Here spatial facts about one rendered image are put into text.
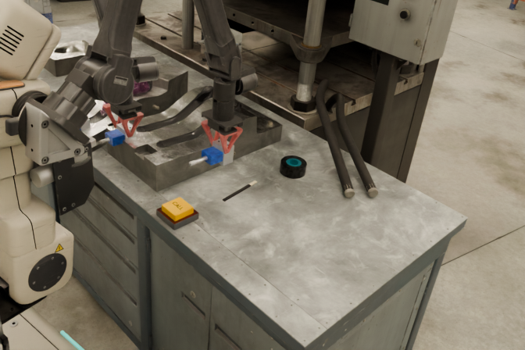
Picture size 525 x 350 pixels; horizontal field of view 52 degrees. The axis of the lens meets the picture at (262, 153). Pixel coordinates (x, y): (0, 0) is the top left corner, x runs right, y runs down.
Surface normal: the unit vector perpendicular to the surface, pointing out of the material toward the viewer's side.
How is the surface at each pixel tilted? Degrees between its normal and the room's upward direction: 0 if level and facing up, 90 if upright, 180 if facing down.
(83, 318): 0
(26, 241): 90
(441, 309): 1
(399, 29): 90
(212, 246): 0
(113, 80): 86
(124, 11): 85
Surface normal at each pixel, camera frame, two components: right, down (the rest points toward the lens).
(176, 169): 0.69, 0.43
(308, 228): 0.09, -0.85
